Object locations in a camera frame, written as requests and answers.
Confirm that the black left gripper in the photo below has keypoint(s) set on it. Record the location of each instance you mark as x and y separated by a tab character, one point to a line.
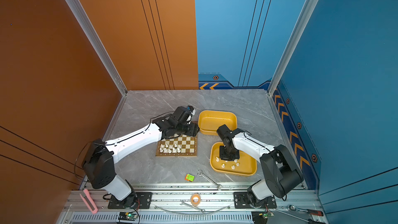
194	129

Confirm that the green orange small cube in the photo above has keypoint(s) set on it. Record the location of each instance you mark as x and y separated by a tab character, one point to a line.
189	178

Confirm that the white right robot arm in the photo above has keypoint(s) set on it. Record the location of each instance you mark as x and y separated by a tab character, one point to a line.
280	170

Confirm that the green circuit board right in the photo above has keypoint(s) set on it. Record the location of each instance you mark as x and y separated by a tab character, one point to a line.
262	217

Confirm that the aluminium corner post left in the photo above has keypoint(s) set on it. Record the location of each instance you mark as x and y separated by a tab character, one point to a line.
86	25

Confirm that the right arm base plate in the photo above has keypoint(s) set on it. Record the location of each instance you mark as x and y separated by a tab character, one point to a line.
241	199

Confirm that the yellow tray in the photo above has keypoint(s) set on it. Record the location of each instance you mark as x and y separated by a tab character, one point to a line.
210	121
244	166

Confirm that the silver wrench on table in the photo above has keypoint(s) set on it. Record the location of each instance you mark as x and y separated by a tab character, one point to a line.
200	173

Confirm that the red handled ratchet tool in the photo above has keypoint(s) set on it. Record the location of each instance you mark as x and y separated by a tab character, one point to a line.
293	208

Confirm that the green circuit board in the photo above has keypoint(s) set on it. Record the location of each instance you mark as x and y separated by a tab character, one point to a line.
262	217
128	217

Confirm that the silver wrench on rail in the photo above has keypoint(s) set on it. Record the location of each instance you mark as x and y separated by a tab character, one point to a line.
193	207

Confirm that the yellow tray near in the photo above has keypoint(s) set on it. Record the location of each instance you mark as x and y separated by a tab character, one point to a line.
244	166

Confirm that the wooden chess board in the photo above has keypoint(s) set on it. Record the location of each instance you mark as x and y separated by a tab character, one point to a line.
178	146

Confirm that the tape roll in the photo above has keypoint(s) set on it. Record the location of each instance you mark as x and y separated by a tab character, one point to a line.
195	199

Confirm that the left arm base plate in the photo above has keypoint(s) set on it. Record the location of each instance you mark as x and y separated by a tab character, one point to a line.
136	200

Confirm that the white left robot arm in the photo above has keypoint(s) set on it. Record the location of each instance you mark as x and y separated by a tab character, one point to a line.
101	157

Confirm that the green circuit board left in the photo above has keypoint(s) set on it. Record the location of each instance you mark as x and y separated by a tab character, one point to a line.
128	217

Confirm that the pink utility knife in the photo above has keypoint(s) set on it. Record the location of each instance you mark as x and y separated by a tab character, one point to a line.
88	201

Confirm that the aluminium corner post right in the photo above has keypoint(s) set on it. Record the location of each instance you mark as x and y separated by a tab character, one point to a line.
301	23

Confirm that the aluminium corner post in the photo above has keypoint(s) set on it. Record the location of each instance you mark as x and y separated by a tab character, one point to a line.
86	25
301	23

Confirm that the yellow tray far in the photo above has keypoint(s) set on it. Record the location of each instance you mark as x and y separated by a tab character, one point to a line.
210	121

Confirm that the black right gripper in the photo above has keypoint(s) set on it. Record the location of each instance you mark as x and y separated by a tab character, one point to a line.
223	157

